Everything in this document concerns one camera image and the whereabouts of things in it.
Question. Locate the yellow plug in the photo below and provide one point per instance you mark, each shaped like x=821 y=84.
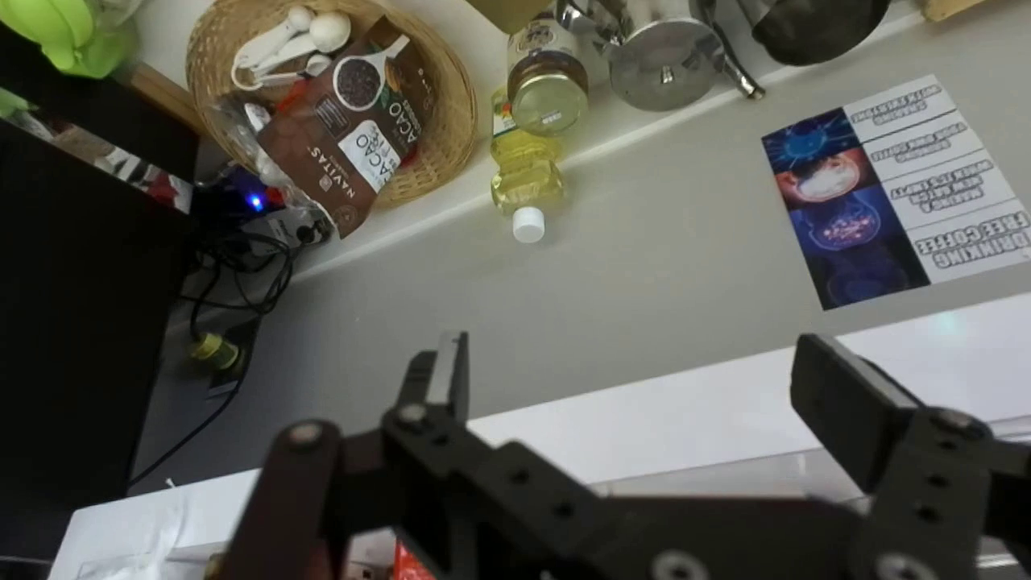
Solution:
x=216 y=354

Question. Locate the glass jar with gold lid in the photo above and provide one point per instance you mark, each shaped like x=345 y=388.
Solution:
x=549 y=83

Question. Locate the steel canister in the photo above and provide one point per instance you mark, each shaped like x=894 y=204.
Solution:
x=665 y=53

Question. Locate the black device with blue light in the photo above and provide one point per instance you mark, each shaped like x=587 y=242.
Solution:
x=253 y=204

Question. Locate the green plastic object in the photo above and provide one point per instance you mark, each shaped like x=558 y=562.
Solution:
x=69 y=35

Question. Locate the white measuring spoon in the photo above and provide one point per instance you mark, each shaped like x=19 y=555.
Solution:
x=274 y=39
x=323 y=35

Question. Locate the dark cooking pan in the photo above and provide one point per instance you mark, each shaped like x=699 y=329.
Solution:
x=822 y=26

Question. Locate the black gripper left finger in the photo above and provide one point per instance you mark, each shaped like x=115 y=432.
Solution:
x=429 y=452

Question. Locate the deep wicker basket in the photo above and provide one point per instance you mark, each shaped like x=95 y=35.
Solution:
x=447 y=117

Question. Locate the blue and white poster card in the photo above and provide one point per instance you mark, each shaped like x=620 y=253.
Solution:
x=848 y=204

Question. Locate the wooden block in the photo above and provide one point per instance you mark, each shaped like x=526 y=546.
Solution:
x=952 y=8

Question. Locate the white plastic bag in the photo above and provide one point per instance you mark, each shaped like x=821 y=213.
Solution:
x=148 y=535

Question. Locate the yellow oil bottle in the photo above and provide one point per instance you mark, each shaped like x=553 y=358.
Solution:
x=522 y=163

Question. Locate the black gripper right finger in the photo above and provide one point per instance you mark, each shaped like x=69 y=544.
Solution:
x=858 y=406

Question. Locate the brown coffee pouch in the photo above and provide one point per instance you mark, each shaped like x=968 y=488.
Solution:
x=323 y=148

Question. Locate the white wall shelf unit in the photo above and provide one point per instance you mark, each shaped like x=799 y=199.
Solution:
x=697 y=413

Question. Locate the black box appliance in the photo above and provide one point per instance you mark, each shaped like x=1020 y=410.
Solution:
x=75 y=325

